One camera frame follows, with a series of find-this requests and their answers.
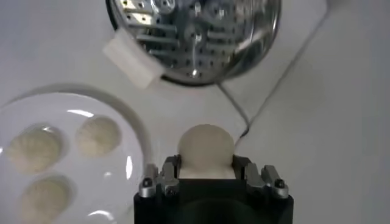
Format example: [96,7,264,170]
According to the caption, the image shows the stainless steel steamer basket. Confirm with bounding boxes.
[102,0,283,89]

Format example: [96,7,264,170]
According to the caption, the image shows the black cooker power cord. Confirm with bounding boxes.
[216,82,252,144]

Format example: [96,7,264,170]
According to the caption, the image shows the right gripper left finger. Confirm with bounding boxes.
[138,154,183,198]

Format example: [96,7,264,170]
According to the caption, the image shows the white steamed baozi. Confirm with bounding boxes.
[5,126,64,174]
[177,124,236,180]
[18,175,73,224]
[75,115,122,158]

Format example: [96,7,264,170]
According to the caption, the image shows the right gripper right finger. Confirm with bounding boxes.
[233,154,289,200]

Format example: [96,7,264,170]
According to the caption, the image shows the white round plate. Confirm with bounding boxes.
[0,83,153,224]

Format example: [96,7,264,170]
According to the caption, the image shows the white electric cooker pot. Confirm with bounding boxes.
[105,0,222,88]

